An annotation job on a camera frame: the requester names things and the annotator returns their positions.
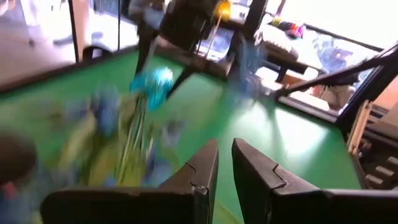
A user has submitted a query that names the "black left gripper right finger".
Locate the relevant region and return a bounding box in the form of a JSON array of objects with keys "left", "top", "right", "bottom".
[{"left": 231, "top": 138, "right": 398, "bottom": 224}]

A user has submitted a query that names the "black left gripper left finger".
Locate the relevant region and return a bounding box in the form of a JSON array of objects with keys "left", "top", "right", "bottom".
[{"left": 40, "top": 138, "right": 220, "bottom": 224}]

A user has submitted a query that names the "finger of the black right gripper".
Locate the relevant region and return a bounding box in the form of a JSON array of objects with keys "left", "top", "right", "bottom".
[
  {"left": 169, "top": 62, "right": 203, "bottom": 98},
  {"left": 136, "top": 21, "right": 156, "bottom": 75}
]

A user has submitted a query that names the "blue flower spray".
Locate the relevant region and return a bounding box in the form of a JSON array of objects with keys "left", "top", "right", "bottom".
[
  {"left": 234, "top": 40, "right": 270, "bottom": 100},
  {"left": 141, "top": 119, "right": 189, "bottom": 187},
  {"left": 90, "top": 82, "right": 124, "bottom": 139}
]

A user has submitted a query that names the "black tulip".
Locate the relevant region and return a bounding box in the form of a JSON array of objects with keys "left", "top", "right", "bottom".
[{"left": 0, "top": 133, "right": 37, "bottom": 184}]

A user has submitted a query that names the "teal glass vase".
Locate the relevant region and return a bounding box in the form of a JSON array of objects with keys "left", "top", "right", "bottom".
[{"left": 129, "top": 67, "right": 175, "bottom": 113}]

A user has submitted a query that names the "black hook clamp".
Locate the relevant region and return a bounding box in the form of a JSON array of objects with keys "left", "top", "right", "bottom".
[{"left": 81, "top": 44, "right": 113, "bottom": 62}]

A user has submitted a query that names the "green table mat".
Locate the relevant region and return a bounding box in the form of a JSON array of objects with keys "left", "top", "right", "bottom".
[{"left": 0, "top": 49, "right": 363, "bottom": 224}]

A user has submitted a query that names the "black gantry leg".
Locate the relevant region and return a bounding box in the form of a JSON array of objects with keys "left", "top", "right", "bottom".
[{"left": 275, "top": 42, "right": 398, "bottom": 131}]

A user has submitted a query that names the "black aluminium table frame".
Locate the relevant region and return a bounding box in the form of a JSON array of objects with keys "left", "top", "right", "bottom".
[{"left": 0, "top": 46, "right": 343, "bottom": 125}]

